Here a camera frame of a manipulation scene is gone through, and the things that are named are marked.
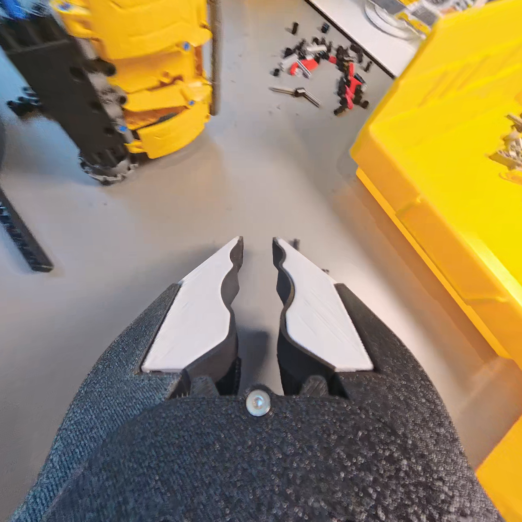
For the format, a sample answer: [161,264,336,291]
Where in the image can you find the yellow grey sticker sheet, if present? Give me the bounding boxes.
[380,0,486,37]

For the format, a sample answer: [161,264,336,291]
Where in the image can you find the long black toy beam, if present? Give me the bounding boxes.
[0,186,54,274]

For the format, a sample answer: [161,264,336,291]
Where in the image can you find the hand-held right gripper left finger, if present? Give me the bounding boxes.
[141,237,244,374]

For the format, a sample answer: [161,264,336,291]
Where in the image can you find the small red black parts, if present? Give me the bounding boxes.
[268,21,374,117]

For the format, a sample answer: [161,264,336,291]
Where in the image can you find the yellow plastic bin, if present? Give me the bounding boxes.
[349,0,522,369]
[475,415,522,522]

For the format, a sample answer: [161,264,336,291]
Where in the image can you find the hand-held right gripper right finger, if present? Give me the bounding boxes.
[272,237,374,372]

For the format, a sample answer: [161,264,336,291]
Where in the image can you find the yellow toy block robot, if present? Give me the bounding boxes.
[0,0,221,186]

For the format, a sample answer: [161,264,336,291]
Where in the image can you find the loose metal parts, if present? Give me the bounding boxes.
[488,113,522,173]

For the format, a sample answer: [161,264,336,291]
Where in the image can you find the grey desk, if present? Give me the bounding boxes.
[0,0,522,522]

